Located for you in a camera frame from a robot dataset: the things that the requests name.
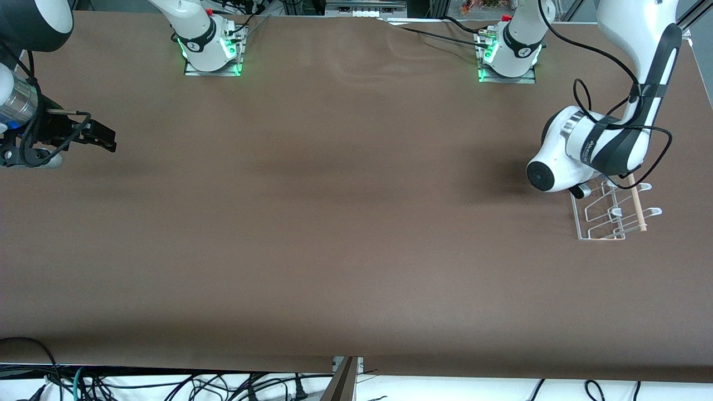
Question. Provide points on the wooden rack dowel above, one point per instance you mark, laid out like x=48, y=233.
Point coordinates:
x=638, y=206

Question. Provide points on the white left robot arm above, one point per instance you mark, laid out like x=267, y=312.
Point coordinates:
x=629, y=22

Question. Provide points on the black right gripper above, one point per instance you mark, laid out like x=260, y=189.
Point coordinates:
x=51, y=128

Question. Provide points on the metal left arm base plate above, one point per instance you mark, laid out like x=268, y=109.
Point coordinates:
x=529, y=78

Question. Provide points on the grey power strip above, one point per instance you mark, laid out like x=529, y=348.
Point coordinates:
x=365, y=8

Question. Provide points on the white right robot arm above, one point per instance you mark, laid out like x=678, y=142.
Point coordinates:
x=195, y=33

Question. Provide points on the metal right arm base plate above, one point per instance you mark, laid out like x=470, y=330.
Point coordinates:
x=238, y=50

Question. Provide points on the aluminium frame post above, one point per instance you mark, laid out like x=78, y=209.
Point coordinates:
x=342, y=381

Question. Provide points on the brown table cover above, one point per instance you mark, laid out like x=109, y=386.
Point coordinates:
x=356, y=223

